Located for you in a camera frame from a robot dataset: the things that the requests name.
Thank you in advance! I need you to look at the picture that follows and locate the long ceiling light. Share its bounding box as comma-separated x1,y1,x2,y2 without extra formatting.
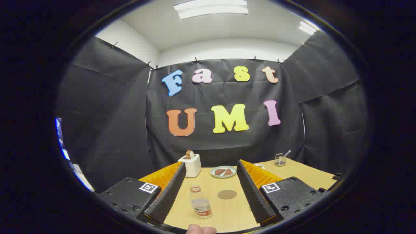
173,0,248,20

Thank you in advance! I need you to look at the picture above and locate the wooden table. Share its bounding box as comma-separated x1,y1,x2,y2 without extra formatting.
163,158,337,233

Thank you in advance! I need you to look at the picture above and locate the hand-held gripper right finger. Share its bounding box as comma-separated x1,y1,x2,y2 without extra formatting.
236,159,326,227

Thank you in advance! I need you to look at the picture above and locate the white toaster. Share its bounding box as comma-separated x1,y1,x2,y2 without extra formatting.
178,154,202,178

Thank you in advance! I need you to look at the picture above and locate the pale green plate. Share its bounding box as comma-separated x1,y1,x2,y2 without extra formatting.
210,166,237,178

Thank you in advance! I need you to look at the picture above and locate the clear plastic juice bottle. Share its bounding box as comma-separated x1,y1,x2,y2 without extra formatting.
190,185,213,219

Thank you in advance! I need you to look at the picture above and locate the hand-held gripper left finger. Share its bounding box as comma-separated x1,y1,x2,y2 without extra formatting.
96,162,187,226

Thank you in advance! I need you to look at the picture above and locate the black backdrop cloth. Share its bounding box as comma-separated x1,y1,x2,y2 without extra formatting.
57,31,368,194

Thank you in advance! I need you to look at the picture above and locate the small ceiling light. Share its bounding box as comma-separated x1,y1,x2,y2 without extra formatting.
299,21,317,35

